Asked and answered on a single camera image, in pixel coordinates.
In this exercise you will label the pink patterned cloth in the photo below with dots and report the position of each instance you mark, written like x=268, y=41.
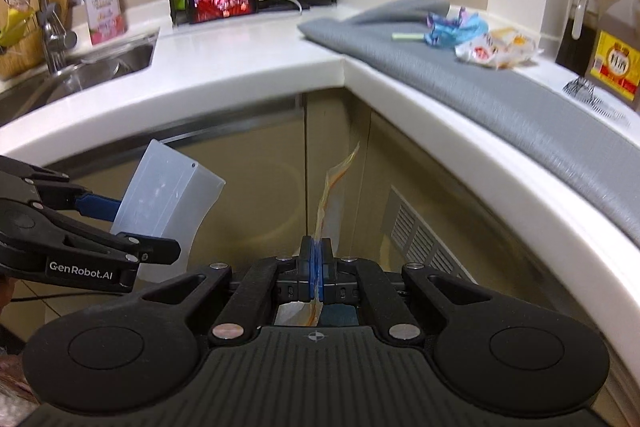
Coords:
x=15, y=382

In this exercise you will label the grey fabric mat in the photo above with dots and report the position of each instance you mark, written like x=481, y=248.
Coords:
x=500, y=107

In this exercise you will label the striped clear plastic wrapper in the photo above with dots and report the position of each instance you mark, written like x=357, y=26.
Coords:
x=580, y=88

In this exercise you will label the blue plastic wrapper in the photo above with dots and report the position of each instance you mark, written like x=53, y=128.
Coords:
x=455, y=32

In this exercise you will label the cooking wine jug yellow cap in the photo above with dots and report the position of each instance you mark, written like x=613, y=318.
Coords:
x=617, y=62

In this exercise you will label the beige kitchen cabinet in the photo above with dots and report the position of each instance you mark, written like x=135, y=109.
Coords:
x=240, y=187

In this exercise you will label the steel kitchen sink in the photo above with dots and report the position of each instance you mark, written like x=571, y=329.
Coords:
x=90, y=67

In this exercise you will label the translucent plastic container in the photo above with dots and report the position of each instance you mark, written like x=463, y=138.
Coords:
x=165, y=192

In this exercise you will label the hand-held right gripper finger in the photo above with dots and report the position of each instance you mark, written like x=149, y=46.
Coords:
x=320, y=264
x=311, y=264

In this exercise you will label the silver cabinet vent grille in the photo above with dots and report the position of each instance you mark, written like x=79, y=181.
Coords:
x=420, y=232

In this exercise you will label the steel kitchen faucet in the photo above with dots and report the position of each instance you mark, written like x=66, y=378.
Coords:
x=52, y=37

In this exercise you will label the smartphone with lit screen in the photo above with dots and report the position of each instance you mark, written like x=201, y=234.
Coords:
x=222, y=3

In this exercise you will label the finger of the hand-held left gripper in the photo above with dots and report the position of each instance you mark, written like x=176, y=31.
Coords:
x=100, y=207
x=150, y=249

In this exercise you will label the white orange plastic wrapper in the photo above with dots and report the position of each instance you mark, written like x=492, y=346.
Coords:
x=490, y=52

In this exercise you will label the clear wrapper orange edge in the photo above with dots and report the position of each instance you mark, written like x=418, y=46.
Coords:
x=330, y=207

